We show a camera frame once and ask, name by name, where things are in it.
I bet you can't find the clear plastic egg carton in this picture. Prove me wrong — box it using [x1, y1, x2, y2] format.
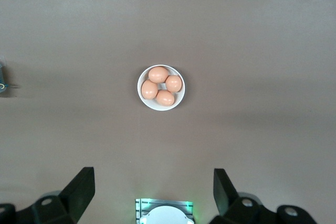
[0, 55, 8, 99]

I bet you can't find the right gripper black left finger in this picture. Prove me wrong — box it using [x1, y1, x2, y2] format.
[0, 166, 95, 224]

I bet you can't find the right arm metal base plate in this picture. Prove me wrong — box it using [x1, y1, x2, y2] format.
[134, 198, 194, 224]

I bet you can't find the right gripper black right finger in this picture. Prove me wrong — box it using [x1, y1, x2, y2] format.
[209, 168, 326, 224]

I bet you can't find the brown egg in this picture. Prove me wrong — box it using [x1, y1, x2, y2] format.
[141, 79, 159, 100]
[165, 75, 183, 93]
[156, 89, 175, 106]
[148, 66, 169, 83]

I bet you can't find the white round bowl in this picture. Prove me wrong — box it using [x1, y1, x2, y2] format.
[136, 64, 186, 111]

